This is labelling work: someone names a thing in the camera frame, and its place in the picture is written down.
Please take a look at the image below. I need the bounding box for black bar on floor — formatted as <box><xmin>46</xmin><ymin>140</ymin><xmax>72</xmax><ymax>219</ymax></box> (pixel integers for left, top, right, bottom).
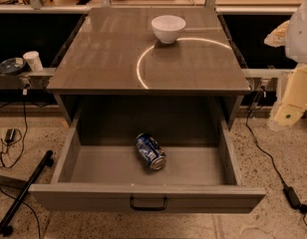
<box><xmin>0</xmin><ymin>150</ymin><xmax>54</xmax><ymax>237</ymax></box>

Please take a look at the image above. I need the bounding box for grey open drawer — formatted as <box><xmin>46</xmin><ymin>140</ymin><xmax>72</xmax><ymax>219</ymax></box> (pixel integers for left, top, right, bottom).
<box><xmin>30</xmin><ymin>96</ymin><xmax>265</xmax><ymax>213</ymax></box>

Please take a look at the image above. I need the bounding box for white paper cup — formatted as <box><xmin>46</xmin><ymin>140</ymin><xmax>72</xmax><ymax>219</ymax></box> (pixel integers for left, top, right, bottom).
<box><xmin>23</xmin><ymin>51</ymin><xmax>43</xmax><ymax>72</ymax></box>

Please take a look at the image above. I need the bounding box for metal shelf rail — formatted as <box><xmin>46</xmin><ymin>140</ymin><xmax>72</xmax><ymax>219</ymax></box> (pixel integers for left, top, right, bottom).
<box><xmin>242</xmin><ymin>69</ymin><xmax>291</xmax><ymax>93</ymax></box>
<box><xmin>0</xmin><ymin>68</ymin><xmax>56</xmax><ymax>90</ymax></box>

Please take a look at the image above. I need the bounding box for metal shelf rail right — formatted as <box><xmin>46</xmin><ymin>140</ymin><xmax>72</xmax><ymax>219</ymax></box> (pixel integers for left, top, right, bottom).
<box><xmin>242</xmin><ymin>69</ymin><xmax>291</xmax><ymax>93</ymax></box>

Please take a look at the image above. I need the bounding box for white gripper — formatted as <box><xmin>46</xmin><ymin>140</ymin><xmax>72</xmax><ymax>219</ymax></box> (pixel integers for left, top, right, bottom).
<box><xmin>264</xmin><ymin>0</ymin><xmax>307</xmax><ymax>131</ymax></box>

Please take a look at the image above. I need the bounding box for black cable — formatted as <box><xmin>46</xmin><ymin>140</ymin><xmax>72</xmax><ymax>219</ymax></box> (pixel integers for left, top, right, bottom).
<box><xmin>245</xmin><ymin>87</ymin><xmax>307</xmax><ymax>236</ymax></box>
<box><xmin>0</xmin><ymin>89</ymin><xmax>42</xmax><ymax>239</ymax></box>

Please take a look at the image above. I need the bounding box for black cable right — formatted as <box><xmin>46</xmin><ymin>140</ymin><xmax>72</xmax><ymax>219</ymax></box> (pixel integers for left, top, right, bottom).
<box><xmin>245</xmin><ymin>87</ymin><xmax>307</xmax><ymax>236</ymax></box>

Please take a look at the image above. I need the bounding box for metal shelf rail left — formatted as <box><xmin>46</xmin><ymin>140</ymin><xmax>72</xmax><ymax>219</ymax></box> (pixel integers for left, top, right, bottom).
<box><xmin>0</xmin><ymin>68</ymin><xmax>56</xmax><ymax>90</ymax></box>

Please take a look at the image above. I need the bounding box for black power adapter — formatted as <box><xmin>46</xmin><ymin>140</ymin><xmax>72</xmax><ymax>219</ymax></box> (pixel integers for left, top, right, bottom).
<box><xmin>283</xmin><ymin>184</ymin><xmax>307</xmax><ymax>214</ymax></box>
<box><xmin>4</xmin><ymin>128</ymin><xmax>15</xmax><ymax>143</ymax></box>

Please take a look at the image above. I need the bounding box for black power adapter left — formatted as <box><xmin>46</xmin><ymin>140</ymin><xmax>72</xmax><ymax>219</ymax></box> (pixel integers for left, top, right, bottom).
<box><xmin>4</xmin><ymin>128</ymin><xmax>15</xmax><ymax>143</ymax></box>

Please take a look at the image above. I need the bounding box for black power adapter right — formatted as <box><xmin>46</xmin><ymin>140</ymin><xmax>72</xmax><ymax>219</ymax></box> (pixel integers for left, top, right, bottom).
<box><xmin>283</xmin><ymin>184</ymin><xmax>307</xmax><ymax>214</ymax></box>

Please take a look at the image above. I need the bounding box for dark blue plate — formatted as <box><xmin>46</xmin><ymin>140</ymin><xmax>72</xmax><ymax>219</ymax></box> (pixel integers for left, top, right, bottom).
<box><xmin>0</xmin><ymin>57</ymin><xmax>26</xmax><ymax>75</ymax></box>

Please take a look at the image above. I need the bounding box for blue pepsi can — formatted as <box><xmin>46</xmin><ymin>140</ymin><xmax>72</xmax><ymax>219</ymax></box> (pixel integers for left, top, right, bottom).
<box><xmin>136</xmin><ymin>132</ymin><xmax>166</xmax><ymax>170</ymax></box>

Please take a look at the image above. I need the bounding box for black drawer handle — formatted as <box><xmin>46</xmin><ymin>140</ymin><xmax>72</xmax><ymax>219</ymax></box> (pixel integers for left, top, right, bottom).
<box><xmin>130</xmin><ymin>197</ymin><xmax>167</xmax><ymax>211</ymax></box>

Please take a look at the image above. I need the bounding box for grey cabinet counter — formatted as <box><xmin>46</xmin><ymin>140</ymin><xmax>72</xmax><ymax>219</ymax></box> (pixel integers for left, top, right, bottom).
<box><xmin>48</xmin><ymin>8</ymin><xmax>250</xmax><ymax>96</ymax></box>

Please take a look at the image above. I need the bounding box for black cable left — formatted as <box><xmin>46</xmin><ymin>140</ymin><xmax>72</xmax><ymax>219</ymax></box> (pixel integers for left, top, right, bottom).
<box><xmin>0</xmin><ymin>89</ymin><xmax>42</xmax><ymax>239</ymax></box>

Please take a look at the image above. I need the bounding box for white ceramic bowl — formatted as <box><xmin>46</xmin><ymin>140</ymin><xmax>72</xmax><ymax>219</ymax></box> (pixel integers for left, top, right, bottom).
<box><xmin>152</xmin><ymin>15</ymin><xmax>186</xmax><ymax>44</ymax></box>

